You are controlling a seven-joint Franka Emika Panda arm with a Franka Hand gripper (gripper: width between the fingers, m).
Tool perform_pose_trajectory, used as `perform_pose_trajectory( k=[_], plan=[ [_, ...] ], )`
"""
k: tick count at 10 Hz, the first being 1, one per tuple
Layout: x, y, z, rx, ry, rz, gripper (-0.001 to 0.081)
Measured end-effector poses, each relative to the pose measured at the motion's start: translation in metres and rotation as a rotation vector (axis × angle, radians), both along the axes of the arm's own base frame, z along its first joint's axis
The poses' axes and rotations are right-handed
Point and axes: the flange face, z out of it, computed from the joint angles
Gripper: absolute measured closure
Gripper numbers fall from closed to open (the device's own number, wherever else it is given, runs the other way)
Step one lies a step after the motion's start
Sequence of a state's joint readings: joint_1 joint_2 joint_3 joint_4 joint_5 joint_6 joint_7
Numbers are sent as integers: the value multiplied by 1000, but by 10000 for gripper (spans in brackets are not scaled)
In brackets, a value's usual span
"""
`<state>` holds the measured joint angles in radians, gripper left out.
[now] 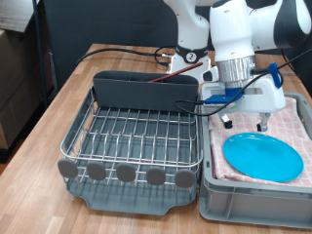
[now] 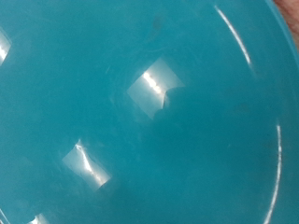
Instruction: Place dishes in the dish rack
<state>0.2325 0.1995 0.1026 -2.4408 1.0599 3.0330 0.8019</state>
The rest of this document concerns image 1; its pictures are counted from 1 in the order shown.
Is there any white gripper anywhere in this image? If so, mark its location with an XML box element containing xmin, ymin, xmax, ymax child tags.
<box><xmin>199</xmin><ymin>76</ymin><xmax>287</xmax><ymax>133</ymax></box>

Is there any blue plastic plate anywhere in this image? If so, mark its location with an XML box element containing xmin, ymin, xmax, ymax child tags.
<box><xmin>221</xmin><ymin>132</ymin><xmax>305</xmax><ymax>183</ymax></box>

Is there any reddish brown wooden spoon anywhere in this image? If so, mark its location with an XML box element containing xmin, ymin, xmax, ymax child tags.
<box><xmin>149</xmin><ymin>61</ymin><xmax>204</xmax><ymax>83</ymax></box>

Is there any pink checked dish towel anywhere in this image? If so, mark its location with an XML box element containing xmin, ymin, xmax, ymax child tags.
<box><xmin>206</xmin><ymin>94</ymin><xmax>312</xmax><ymax>189</ymax></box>

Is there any gray plastic crate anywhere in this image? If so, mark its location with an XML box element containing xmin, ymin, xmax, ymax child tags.
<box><xmin>198</xmin><ymin>86</ymin><xmax>312</xmax><ymax>230</ymax></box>

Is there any dark gray cutlery holder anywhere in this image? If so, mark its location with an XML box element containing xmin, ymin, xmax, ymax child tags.
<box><xmin>92</xmin><ymin>70</ymin><xmax>200</xmax><ymax>114</ymax></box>

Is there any gray plastic drain tray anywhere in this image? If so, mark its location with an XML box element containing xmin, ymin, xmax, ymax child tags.
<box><xmin>61</xmin><ymin>86</ymin><xmax>200</xmax><ymax>216</ymax></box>

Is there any dark fabric partition panel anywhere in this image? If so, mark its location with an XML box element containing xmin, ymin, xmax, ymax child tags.
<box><xmin>42</xmin><ymin>0</ymin><xmax>312</xmax><ymax>96</ymax></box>

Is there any black metal pole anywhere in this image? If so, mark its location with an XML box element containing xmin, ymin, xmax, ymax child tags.
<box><xmin>31</xmin><ymin>0</ymin><xmax>50</xmax><ymax>110</ymax></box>

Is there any cardboard box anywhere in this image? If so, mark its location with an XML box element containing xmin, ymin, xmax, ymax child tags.
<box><xmin>0</xmin><ymin>28</ymin><xmax>55</xmax><ymax>150</ymax></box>

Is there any dark wooden shelf board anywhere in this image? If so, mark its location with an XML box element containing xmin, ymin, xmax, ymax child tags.
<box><xmin>0</xmin><ymin>0</ymin><xmax>40</xmax><ymax>33</ymax></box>

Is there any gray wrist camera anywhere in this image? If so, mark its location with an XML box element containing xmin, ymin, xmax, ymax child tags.
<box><xmin>208</xmin><ymin>100</ymin><xmax>238</xmax><ymax>112</ymax></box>

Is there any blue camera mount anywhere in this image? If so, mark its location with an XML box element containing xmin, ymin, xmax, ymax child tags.
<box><xmin>204</xmin><ymin>87</ymin><xmax>245</xmax><ymax>105</ymax></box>

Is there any black camera cable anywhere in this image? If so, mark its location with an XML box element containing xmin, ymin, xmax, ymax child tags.
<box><xmin>174</xmin><ymin>48</ymin><xmax>312</xmax><ymax>115</ymax></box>

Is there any blue cable clip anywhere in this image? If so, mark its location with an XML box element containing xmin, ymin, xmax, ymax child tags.
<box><xmin>268</xmin><ymin>62</ymin><xmax>283</xmax><ymax>90</ymax></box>

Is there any metal wire dish rack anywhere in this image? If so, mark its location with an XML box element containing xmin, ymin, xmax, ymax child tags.
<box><xmin>59</xmin><ymin>86</ymin><xmax>204</xmax><ymax>193</ymax></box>

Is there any black power cable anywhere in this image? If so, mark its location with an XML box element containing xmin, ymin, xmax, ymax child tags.
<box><xmin>75</xmin><ymin>45</ymin><xmax>178</xmax><ymax>67</ymax></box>

